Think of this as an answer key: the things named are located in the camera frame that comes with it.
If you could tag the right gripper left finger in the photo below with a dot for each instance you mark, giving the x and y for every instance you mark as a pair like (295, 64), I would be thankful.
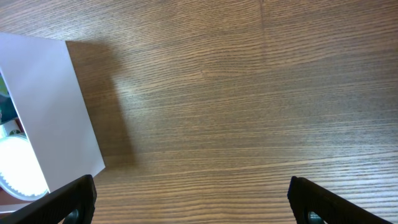
(73, 203)

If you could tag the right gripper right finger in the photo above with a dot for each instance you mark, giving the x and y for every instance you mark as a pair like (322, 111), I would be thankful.
(312, 203)

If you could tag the white cotton bud tub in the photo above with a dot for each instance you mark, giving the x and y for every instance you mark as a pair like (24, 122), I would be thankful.
(21, 175)

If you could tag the white green soap box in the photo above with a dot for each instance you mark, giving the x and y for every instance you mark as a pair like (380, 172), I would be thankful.
(9, 128)

